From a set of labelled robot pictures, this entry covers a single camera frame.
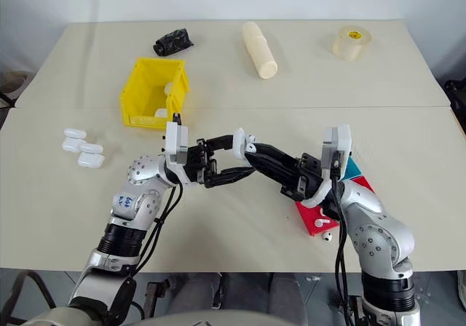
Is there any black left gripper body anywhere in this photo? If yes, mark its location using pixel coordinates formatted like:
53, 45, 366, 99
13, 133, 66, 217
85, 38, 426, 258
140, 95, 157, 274
176, 138, 220, 189

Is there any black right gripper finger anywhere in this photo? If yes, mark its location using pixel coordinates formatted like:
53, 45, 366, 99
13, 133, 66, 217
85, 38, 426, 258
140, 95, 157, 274
243, 151, 300, 193
253, 142, 304, 167

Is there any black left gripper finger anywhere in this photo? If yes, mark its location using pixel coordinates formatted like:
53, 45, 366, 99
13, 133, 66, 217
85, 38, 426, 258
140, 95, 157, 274
205, 164, 256, 188
208, 133, 237, 152

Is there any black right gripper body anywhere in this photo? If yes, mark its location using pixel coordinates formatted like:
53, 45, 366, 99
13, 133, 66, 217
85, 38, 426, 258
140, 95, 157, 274
279, 152, 325, 202

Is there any red and teal box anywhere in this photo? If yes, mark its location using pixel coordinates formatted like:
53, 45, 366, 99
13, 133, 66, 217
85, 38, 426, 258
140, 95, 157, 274
293, 175, 376, 237

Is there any yellow plastic bin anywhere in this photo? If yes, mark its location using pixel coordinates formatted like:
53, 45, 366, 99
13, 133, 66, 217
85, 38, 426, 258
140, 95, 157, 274
119, 57, 191, 129

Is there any teal flat foam block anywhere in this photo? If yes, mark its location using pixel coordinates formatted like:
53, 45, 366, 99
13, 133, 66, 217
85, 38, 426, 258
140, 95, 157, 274
341, 155, 364, 180

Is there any cream cylindrical foam roll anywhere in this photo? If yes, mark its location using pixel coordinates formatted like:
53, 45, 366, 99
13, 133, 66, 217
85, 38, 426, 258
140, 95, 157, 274
242, 21, 280, 81

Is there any black crumpled bag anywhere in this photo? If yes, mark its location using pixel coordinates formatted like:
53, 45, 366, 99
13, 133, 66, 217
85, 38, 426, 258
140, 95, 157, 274
151, 28, 194, 58

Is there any translucent tape roll yellow label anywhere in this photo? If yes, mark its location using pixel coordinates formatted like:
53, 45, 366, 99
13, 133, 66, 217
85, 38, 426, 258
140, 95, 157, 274
331, 25, 374, 63

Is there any grey robot torso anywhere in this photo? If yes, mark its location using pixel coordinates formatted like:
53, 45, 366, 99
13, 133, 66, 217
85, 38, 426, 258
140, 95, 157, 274
20, 305, 264, 326

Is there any black equipment beside table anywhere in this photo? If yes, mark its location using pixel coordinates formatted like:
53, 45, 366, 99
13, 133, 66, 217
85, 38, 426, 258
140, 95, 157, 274
443, 79, 466, 135

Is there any beige clutter beside table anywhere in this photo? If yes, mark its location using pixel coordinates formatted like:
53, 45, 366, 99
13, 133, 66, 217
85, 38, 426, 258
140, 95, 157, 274
0, 70, 30, 111

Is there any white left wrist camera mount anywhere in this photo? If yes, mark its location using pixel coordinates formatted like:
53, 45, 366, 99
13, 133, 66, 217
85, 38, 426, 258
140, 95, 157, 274
162, 121, 191, 167

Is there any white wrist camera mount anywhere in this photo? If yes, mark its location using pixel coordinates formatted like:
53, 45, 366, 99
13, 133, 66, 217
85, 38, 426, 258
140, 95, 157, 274
162, 121, 191, 167
301, 123, 352, 209

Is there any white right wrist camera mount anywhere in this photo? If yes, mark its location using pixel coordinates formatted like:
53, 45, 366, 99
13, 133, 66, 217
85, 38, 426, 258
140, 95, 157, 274
301, 123, 352, 209

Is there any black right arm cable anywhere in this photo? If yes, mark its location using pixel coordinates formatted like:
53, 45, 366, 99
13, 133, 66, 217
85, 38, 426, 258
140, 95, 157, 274
329, 150, 352, 326

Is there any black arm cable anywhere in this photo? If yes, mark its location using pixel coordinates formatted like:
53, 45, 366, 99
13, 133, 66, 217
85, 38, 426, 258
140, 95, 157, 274
129, 180, 183, 280
329, 150, 352, 326

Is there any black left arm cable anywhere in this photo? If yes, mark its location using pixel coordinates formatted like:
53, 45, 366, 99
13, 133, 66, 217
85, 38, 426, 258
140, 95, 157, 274
129, 180, 183, 280

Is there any dark metal bracket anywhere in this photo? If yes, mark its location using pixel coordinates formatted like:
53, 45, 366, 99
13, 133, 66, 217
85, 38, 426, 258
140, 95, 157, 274
144, 281, 170, 318

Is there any black cable loop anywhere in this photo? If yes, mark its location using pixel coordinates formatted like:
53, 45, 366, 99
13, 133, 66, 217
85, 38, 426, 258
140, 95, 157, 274
0, 270, 56, 325

